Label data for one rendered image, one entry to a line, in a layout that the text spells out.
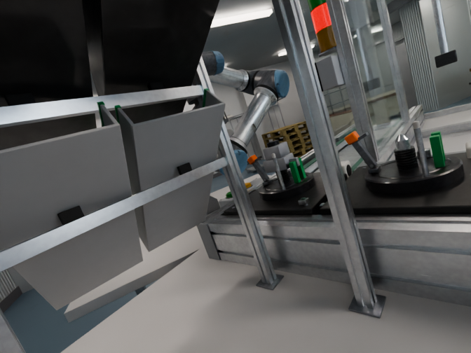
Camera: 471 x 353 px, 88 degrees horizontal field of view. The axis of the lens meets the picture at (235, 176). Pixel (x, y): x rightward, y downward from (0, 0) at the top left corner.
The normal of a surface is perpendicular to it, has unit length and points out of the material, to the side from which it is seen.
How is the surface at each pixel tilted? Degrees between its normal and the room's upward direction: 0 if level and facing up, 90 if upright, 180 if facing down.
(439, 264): 90
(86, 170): 135
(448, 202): 0
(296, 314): 0
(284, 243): 90
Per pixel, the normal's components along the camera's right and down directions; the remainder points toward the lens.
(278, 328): -0.32, -0.93
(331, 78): -0.64, 0.34
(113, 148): 0.64, 0.62
